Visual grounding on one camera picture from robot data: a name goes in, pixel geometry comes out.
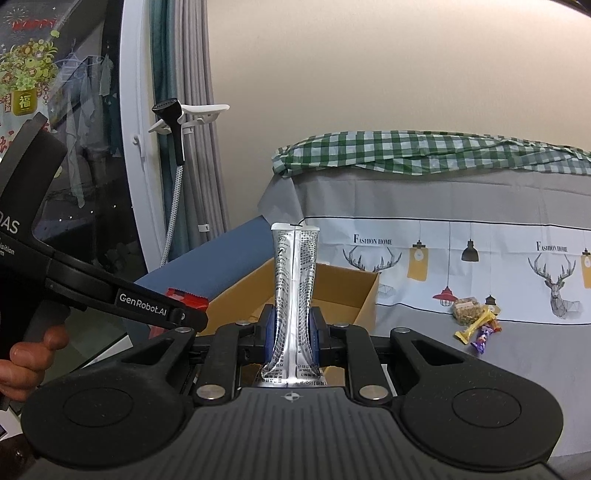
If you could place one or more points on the purple candy wrapper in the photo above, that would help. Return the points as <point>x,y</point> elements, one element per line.
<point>482,341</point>

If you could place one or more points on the person's left hand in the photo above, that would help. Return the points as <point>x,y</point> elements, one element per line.
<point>25,364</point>

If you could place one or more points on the blue fabric bolster cushion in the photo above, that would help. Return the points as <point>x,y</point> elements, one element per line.
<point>221,258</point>

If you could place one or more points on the gold packet with red end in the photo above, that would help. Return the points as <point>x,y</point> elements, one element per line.
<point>475,328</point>

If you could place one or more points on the teal curtain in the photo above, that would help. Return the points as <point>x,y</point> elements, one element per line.
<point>161,46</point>

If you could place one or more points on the white window frame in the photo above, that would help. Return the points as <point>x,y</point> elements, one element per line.
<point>138,194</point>

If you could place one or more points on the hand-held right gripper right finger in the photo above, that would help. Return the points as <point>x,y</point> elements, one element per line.
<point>316,337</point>

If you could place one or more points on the white steamer hanger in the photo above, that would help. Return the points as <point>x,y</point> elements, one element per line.
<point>203,110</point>

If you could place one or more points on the green checked cloth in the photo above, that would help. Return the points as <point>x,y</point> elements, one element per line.
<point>392,147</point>

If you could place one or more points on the hanging clothes behind glass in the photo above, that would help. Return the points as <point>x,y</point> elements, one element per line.
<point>87,115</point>

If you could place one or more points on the clear packet of mixed nuts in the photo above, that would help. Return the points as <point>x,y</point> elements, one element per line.
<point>467,310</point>

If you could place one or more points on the festive window sticker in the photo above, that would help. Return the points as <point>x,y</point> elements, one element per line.
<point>27,64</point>

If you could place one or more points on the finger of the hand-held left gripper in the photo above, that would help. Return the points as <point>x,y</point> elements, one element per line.
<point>191,318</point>

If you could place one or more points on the grey printed bed cover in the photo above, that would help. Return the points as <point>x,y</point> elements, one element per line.
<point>415,194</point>

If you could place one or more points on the cardboard box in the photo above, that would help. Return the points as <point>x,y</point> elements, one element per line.
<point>341,286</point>

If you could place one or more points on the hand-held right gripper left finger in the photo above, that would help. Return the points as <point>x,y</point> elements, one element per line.
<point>271,337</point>

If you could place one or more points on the silver stick packet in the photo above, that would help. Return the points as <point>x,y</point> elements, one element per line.
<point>295,277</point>

